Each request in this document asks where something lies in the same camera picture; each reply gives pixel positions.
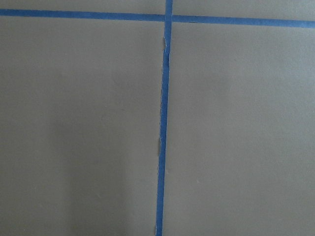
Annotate blue tape strip lengthwise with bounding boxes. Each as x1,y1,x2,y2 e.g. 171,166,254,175
156,0,173,236

